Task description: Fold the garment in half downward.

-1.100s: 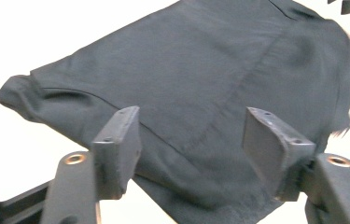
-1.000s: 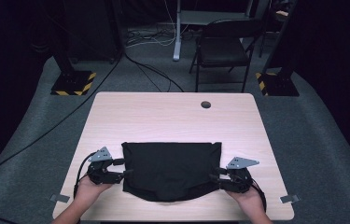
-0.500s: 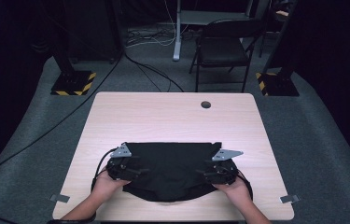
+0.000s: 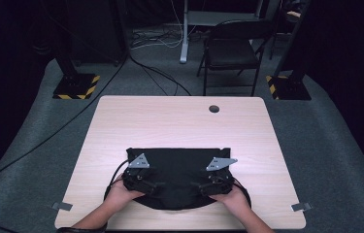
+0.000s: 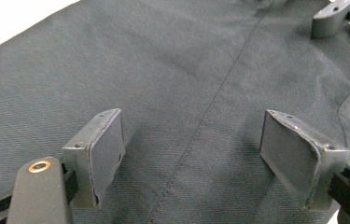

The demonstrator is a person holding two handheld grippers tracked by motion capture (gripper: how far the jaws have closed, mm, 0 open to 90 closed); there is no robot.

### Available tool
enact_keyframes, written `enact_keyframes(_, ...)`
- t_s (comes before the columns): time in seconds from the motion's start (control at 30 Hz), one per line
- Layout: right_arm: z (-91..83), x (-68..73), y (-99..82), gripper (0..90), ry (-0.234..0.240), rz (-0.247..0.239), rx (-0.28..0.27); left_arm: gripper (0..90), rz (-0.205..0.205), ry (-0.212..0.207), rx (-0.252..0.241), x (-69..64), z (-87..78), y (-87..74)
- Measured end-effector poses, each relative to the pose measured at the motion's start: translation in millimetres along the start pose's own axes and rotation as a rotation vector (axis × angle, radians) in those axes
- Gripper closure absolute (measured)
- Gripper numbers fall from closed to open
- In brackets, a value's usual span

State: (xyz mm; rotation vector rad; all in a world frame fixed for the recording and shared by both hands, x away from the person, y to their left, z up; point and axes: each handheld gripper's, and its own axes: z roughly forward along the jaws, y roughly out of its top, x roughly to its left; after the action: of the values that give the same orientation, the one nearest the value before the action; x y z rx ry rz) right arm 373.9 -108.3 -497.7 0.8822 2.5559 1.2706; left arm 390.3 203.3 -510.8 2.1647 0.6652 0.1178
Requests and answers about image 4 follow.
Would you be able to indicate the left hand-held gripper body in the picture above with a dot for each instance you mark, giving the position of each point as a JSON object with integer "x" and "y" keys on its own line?
{"x": 136, "y": 178}

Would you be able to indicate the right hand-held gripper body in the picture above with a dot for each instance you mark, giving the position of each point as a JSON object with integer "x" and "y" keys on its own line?
{"x": 221, "y": 181}

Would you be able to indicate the black button shirt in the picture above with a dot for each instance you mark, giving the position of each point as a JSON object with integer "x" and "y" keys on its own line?
{"x": 178, "y": 191}

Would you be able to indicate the person's right hand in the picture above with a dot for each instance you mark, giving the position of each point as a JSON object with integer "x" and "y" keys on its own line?
{"x": 234, "y": 202}

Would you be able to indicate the person's left hand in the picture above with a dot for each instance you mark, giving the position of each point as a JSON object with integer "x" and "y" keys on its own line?
{"x": 119, "y": 197}

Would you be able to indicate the grey table clip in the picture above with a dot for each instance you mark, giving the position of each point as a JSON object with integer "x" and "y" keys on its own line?
{"x": 62, "y": 206}
{"x": 301, "y": 207}

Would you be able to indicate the black stand with striped base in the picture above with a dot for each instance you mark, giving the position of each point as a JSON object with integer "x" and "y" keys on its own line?
{"x": 291, "y": 89}
{"x": 76, "y": 85}

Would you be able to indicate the black folding chair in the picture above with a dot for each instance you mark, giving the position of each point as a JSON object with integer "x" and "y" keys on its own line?
{"x": 231, "y": 53}

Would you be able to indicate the black cabinet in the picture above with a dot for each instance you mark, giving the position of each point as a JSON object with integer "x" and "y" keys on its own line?
{"x": 95, "y": 29}

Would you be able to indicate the small tan object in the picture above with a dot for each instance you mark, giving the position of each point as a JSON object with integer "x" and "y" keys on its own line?
{"x": 293, "y": 14}

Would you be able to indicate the white desk frame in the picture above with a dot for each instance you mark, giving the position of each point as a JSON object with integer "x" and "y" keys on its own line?
{"x": 184, "y": 42}

